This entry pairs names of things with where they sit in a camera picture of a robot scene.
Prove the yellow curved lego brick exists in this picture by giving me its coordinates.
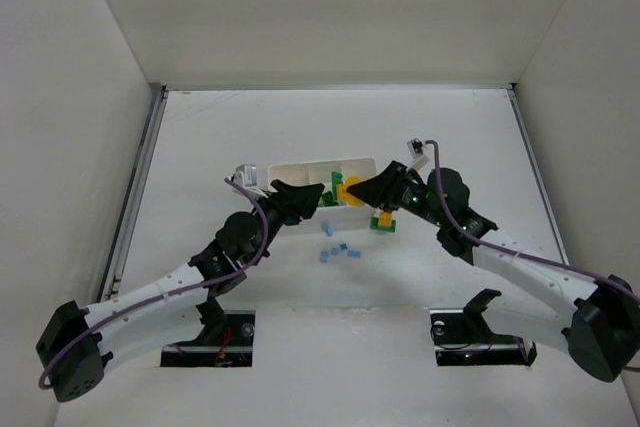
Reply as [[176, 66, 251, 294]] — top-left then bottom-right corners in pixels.
[[339, 175, 369, 208]]

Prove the white three-compartment container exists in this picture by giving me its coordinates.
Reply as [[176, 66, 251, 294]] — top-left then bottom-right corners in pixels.
[[266, 157, 377, 232]]

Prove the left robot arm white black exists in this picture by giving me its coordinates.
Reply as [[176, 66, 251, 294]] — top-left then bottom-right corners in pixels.
[[36, 180, 324, 403]]

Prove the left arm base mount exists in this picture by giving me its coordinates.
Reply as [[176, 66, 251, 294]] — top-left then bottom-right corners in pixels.
[[159, 298, 256, 369]]

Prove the small yellow lego brick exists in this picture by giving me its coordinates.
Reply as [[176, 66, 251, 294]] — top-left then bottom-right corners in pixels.
[[378, 211, 393, 228]]

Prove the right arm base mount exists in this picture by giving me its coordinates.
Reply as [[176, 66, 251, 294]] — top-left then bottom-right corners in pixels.
[[429, 289, 538, 367]]

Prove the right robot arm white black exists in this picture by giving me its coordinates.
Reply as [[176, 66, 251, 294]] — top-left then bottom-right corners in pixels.
[[345, 162, 639, 383]]

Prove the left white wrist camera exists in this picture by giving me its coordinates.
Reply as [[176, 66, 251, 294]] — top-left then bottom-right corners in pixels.
[[232, 164, 258, 189]]

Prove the green lego plate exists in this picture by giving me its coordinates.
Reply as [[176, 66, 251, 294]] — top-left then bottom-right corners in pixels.
[[369, 216, 396, 233]]

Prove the green lego brick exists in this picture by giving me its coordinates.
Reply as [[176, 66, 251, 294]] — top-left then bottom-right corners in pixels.
[[319, 191, 339, 208], [331, 171, 345, 204]]

